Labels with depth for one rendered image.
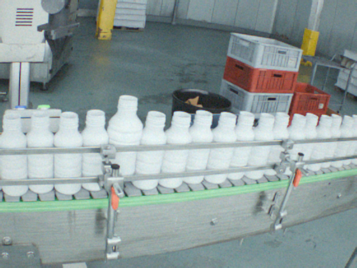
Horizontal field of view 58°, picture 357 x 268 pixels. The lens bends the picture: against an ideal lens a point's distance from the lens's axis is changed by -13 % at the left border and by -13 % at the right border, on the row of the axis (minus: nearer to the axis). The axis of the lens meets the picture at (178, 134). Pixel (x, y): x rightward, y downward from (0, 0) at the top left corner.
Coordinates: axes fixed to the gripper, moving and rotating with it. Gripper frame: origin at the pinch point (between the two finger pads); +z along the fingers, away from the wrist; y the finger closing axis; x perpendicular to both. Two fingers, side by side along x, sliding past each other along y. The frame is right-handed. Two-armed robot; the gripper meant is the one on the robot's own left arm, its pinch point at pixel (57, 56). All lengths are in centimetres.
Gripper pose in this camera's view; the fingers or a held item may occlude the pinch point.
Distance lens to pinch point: 97.3
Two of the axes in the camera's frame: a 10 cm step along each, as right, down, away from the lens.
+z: -1.5, 8.4, 5.2
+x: -8.7, -3.6, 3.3
